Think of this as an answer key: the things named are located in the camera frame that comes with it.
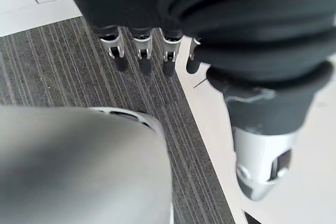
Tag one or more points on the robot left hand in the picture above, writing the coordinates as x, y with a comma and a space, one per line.
236, 24

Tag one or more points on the grey striped carpet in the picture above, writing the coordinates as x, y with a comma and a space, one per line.
131, 108

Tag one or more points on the silver robot leg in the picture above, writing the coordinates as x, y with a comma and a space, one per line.
78, 166

